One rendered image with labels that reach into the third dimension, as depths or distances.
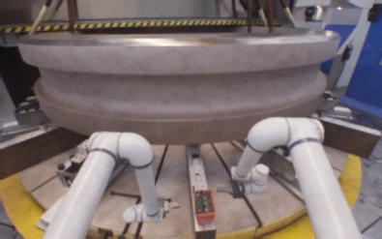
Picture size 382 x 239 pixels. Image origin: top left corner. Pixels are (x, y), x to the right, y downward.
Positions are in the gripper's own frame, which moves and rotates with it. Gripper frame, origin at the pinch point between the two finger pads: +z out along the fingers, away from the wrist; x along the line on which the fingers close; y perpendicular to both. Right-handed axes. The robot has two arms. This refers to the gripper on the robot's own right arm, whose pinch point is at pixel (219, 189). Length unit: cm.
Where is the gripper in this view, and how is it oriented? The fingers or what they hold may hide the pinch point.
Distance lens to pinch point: 138.8
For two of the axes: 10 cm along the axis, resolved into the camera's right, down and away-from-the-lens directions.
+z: -10.0, 0.4, -0.7
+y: -0.1, -8.8, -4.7
